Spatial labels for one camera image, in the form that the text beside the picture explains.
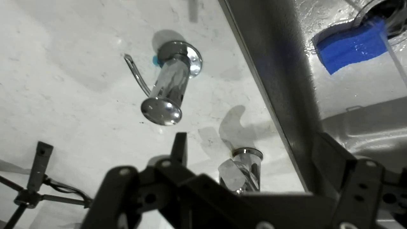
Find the water stream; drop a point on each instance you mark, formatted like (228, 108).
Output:
(395, 58)

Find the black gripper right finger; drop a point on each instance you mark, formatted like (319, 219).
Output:
(361, 191)

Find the black camera tripod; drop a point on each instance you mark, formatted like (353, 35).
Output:
(36, 185)

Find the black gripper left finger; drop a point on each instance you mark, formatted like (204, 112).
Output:
(115, 198)

